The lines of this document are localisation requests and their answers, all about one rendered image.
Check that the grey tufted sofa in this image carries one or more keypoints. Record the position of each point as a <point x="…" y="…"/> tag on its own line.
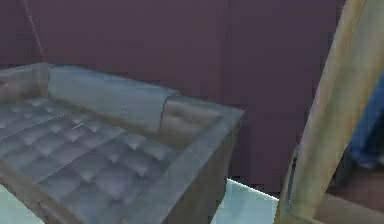
<point x="100" y="166"/>

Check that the wooden door frame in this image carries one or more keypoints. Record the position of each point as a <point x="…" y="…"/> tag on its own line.
<point x="333" y="133"/>

